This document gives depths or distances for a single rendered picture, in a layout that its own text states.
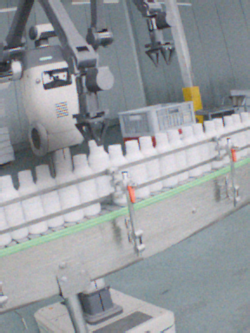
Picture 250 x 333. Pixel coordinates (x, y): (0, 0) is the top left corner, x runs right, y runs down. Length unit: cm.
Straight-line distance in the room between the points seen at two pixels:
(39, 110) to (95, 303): 94
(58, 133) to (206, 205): 70
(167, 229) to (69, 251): 35
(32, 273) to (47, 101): 88
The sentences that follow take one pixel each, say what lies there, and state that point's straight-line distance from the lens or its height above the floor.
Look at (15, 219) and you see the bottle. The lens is 110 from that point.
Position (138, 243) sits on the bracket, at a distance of 121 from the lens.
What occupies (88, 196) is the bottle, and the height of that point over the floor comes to 106.
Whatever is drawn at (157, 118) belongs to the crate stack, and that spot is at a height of 103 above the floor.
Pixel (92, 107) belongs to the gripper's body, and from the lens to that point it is 120.
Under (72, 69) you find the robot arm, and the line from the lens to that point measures 121.
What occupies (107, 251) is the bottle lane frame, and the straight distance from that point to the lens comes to 122.
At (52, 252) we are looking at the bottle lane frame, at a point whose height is 95.
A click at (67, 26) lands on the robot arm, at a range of 128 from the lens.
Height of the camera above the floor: 133
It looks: 10 degrees down
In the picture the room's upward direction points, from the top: 10 degrees counter-clockwise
